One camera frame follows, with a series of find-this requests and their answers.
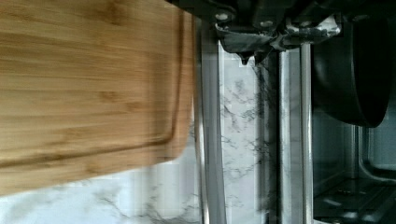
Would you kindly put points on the black pan in oven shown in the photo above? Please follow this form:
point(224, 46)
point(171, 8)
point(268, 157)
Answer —
point(352, 73)

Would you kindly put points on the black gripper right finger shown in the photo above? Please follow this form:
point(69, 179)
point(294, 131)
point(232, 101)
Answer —
point(295, 37)

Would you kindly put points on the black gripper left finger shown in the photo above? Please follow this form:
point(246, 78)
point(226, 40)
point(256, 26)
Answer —
point(245, 44)

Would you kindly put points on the bamboo cutting board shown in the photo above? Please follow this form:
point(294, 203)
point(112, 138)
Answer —
point(91, 87)

